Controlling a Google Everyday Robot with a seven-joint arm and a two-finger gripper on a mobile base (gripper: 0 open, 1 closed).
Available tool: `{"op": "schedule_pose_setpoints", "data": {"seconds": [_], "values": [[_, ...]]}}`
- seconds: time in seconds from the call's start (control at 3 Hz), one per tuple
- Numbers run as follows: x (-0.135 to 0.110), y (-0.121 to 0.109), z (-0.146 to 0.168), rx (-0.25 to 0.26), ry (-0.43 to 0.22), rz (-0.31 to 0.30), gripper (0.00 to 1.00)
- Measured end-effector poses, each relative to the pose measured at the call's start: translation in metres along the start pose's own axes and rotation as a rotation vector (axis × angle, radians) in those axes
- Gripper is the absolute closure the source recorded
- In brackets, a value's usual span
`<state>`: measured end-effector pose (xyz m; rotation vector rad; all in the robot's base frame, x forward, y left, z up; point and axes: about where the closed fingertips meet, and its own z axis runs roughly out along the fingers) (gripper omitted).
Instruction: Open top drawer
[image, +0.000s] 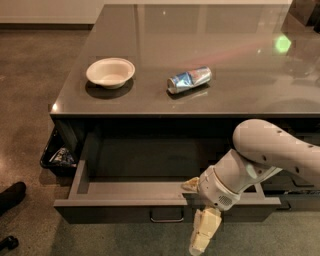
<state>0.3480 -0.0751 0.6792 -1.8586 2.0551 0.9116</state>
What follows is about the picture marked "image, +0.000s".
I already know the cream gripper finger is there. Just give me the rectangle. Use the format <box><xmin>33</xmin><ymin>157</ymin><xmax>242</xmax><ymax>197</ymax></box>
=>
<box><xmin>181</xmin><ymin>177</ymin><xmax>199</xmax><ymax>193</ymax></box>
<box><xmin>189</xmin><ymin>207</ymin><xmax>222</xmax><ymax>256</ymax></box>

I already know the black bin with trash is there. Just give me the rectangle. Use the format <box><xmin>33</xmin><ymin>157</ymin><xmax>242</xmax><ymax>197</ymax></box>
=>
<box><xmin>40</xmin><ymin>128</ymin><xmax>77</xmax><ymax>177</ymax></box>

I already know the crushed blue silver can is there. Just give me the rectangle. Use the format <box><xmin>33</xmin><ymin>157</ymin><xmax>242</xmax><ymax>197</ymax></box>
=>
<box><xmin>167</xmin><ymin>66</ymin><xmax>212</xmax><ymax>94</ymax></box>

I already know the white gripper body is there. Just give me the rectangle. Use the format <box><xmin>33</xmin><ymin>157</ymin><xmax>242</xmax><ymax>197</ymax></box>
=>
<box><xmin>197</xmin><ymin>165</ymin><xmax>240</xmax><ymax>211</ymax></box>

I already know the black shoe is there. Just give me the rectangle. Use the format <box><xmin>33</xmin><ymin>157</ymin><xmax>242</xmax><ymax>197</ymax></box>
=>
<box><xmin>0</xmin><ymin>182</ymin><xmax>26</xmax><ymax>215</ymax></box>

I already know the grey drawer cabinet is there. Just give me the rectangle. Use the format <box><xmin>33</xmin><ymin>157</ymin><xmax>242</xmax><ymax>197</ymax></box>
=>
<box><xmin>49</xmin><ymin>3</ymin><xmax>320</xmax><ymax>216</ymax></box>

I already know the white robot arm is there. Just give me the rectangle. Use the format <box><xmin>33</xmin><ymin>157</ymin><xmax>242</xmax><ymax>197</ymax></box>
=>
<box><xmin>182</xmin><ymin>119</ymin><xmax>320</xmax><ymax>256</ymax></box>

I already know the white paper bowl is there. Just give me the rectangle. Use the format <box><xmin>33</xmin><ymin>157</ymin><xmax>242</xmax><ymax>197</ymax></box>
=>
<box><xmin>86</xmin><ymin>58</ymin><xmax>135</xmax><ymax>89</ymax></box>

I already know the grey drawer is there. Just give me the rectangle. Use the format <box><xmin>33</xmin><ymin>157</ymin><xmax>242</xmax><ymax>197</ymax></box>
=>
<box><xmin>277</xmin><ymin>194</ymin><xmax>320</xmax><ymax>211</ymax></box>
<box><xmin>262</xmin><ymin>171</ymin><xmax>317</xmax><ymax>191</ymax></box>
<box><xmin>53</xmin><ymin>131</ymin><xmax>282</xmax><ymax>225</ymax></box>

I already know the small black floor object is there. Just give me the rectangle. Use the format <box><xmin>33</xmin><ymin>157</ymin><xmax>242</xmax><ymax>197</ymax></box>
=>
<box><xmin>0</xmin><ymin>236</ymin><xmax>19</xmax><ymax>250</ymax></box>

